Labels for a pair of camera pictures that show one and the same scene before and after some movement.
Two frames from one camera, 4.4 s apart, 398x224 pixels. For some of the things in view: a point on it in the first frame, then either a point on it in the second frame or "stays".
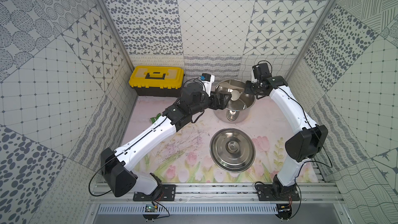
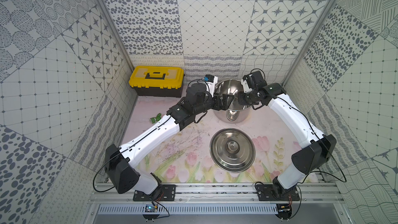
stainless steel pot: x=237 y=111 stays
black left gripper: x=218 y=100 stays
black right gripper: x=247 y=91 to x=241 y=100
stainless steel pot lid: x=232 y=150 stays
